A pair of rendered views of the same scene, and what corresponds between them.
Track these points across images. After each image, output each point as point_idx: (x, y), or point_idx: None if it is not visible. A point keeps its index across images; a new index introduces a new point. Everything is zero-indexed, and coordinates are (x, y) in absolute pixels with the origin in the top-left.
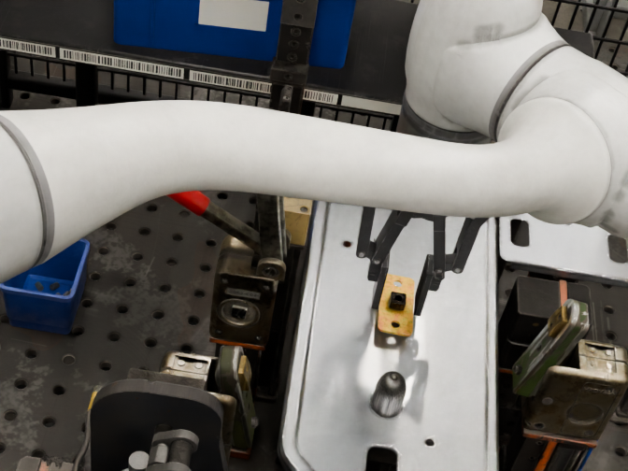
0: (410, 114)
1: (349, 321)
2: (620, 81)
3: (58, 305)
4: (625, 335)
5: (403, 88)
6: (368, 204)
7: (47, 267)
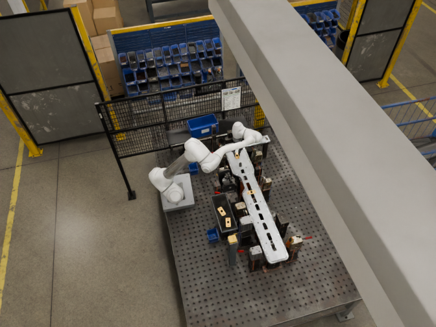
0: (234, 138)
1: (233, 159)
2: (252, 130)
3: (196, 170)
4: (260, 148)
5: (226, 131)
6: (237, 148)
7: (191, 167)
